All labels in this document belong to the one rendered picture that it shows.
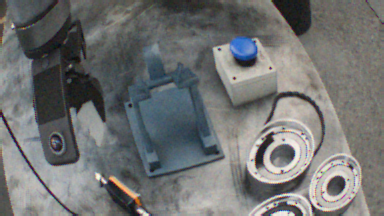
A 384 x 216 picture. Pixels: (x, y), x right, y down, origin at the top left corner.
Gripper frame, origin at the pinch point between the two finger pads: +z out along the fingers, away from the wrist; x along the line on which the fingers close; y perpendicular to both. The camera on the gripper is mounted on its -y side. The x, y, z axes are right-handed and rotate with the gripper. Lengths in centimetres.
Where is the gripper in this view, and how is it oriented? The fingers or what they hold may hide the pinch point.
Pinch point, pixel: (84, 148)
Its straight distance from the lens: 69.1
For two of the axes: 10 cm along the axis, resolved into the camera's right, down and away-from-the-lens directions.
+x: -9.6, 2.7, 0.0
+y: -2.2, -7.7, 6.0
